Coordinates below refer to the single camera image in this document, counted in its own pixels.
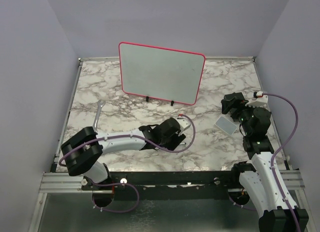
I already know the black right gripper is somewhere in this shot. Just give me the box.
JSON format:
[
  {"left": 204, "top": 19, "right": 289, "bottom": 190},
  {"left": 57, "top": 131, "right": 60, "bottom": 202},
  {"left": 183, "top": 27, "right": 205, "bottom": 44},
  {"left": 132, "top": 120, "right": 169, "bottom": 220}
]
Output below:
[{"left": 222, "top": 95, "right": 262, "bottom": 135}]

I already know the pink framed whiteboard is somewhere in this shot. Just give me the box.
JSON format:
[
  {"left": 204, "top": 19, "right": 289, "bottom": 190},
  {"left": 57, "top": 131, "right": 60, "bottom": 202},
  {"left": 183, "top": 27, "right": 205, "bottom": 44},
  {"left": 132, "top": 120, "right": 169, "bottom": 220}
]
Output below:
[{"left": 118, "top": 42, "right": 206, "bottom": 105}]

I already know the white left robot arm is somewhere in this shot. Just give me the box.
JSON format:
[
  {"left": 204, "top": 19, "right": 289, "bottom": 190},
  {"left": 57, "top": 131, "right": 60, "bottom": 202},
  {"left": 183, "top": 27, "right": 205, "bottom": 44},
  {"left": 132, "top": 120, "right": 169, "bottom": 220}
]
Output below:
[{"left": 59, "top": 116, "right": 191, "bottom": 190}]

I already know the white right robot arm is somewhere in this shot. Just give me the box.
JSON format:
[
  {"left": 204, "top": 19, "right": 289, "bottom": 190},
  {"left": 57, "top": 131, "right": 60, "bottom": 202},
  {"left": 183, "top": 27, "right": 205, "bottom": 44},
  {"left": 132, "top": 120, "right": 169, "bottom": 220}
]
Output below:
[{"left": 225, "top": 98, "right": 309, "bottom": 232}]

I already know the black whiteboard stand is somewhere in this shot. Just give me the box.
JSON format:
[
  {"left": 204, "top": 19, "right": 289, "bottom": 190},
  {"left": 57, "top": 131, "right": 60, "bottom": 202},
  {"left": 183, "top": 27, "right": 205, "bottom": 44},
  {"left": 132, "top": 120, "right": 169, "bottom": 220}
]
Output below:
[{"left": 145, "top": 96, "right": 175, "bottom": 107}]

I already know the white grey small box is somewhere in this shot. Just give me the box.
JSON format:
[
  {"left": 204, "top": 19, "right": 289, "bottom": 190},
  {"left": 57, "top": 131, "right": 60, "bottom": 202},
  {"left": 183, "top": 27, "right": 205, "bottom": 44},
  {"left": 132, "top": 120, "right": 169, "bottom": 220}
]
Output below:
[{"left": 214, "top": 116, "right": 238, "bottom": 136}]

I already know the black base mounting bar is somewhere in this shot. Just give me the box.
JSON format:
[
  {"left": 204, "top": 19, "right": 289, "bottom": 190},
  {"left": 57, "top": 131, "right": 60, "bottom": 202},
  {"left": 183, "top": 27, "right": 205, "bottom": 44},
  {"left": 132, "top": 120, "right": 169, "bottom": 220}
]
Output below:
[{"left": 81, "top": 171, "right": 250, "bottom": 205}]

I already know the silver open-end wrench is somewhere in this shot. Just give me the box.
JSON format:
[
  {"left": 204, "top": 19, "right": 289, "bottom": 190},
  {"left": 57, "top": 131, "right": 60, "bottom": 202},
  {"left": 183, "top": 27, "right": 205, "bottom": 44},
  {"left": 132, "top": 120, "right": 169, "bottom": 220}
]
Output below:
[{"left": 92, "top": 99, "right": 106, "bottom": 132}]

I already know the black network switch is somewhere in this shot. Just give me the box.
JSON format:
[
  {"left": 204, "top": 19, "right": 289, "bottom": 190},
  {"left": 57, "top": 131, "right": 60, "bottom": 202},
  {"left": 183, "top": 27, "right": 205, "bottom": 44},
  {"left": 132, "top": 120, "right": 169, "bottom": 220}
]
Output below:
[{"left": 221, "top": 92, "right": 248, "bottom": 115}]

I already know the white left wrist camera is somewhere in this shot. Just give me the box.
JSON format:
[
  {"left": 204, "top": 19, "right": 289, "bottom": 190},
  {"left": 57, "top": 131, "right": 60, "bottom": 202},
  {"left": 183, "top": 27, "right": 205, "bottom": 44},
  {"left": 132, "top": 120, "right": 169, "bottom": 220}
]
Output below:
[{"left": 175, "top": 115, "right": 191, "bottom": 136}]

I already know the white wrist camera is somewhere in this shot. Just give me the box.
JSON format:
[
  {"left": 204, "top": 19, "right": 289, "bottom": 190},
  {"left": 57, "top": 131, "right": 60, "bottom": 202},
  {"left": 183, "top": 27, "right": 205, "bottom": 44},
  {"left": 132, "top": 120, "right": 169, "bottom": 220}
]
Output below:
[
  {"left": 175, "top": 115, "right": 191, "bottom": 136},
  {"left": 245, "top": 91, "right": 269, "bottom": 108}
]

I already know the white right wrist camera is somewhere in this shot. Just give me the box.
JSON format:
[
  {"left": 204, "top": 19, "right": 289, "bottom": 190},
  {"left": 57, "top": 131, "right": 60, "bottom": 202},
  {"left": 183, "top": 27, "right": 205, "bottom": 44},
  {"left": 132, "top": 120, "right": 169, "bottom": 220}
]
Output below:
[{"left": 245, "top": 91, "right": 269, "bottom": 108}]

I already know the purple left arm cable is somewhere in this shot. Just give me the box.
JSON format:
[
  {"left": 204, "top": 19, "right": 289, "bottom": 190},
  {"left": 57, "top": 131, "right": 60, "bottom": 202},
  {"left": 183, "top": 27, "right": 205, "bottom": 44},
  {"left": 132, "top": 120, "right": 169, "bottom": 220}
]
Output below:
[{"left": 57, "top": 113, "right": 197, "bottom": 214}]

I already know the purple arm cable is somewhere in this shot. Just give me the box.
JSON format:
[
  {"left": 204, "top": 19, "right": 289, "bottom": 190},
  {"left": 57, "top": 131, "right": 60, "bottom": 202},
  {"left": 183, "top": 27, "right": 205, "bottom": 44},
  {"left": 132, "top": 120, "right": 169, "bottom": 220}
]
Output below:
[
  {"left": 57, "top": 113, "right": 197, "bottom": 214},
  {"left": 228, "top": 93, "right": 305, "bottom": 232}
]

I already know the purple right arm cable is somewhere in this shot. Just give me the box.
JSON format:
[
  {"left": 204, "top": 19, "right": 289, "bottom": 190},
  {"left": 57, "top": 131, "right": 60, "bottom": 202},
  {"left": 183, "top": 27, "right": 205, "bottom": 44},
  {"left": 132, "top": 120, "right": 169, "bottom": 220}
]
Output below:
[{"left": 228, "top": 93, "right": 305, "bottom": 232}]

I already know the aluminium front rail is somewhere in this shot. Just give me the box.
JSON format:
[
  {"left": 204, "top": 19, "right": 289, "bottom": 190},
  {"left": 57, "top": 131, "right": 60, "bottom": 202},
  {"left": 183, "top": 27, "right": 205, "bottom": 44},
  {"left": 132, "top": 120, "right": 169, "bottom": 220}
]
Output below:
[{"left": 39, "top": 172, "right": 87, "bottom": 193}]

